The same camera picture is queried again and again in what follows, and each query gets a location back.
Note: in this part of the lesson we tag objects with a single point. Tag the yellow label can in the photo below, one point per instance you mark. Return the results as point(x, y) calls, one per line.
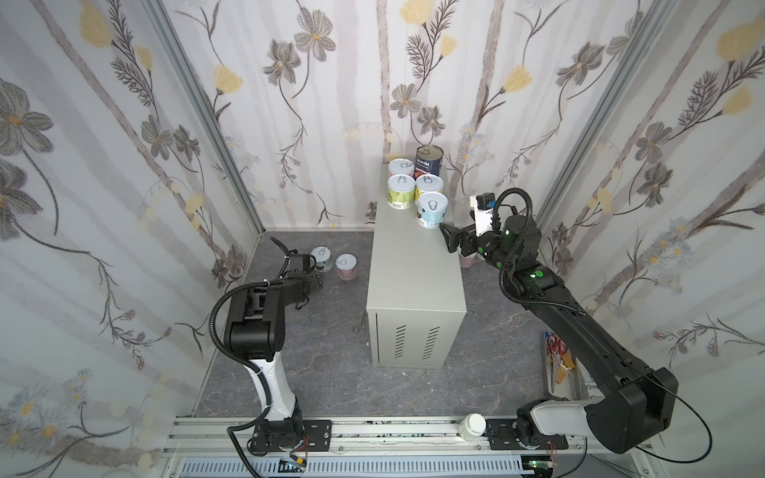
point(428, 183)

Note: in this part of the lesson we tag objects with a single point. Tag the pink white can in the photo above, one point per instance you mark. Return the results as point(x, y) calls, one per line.
point(401, 167)

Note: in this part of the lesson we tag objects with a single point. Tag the grey metal cabinet box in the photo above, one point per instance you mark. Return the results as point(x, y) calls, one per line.
point(416, 301)

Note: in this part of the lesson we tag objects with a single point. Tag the pink label can left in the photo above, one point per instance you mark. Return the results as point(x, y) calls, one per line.
point(347, 266)

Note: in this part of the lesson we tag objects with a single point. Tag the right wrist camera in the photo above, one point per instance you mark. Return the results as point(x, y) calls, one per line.
point(482, 207)

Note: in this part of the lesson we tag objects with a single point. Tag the red handled scissors package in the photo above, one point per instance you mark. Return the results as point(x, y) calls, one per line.
point(560, 367)

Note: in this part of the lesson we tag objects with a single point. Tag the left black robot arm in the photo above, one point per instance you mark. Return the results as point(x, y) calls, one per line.
point(248, 325)

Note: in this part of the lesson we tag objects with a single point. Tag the pink can right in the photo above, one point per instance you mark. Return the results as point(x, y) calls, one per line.
point(466, 262)

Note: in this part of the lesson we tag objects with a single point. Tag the green label can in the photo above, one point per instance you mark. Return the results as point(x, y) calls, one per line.
point(401, 189)

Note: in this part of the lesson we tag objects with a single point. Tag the teal can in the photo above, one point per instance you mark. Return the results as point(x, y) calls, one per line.
point(431, 209)

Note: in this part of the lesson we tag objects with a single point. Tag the white cable duct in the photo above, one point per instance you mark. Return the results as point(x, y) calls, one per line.
point(394, 466)

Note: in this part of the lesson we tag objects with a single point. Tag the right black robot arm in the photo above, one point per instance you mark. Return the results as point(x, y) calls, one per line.
point(637, 402)

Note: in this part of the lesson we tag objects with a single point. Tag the aluminium rail frame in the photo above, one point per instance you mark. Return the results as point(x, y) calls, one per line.
point(200, 447)

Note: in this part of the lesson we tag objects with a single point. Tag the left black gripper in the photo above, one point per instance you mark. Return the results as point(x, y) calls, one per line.
point(316, 282)

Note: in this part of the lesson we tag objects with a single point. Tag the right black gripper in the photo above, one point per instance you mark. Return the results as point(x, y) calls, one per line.
point(466, 240)

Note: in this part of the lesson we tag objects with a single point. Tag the dark label can left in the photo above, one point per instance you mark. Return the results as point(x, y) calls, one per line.
point(323, 258)

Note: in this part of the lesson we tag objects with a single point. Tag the blue red tomato can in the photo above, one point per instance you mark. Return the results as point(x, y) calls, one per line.
point(428, 160)

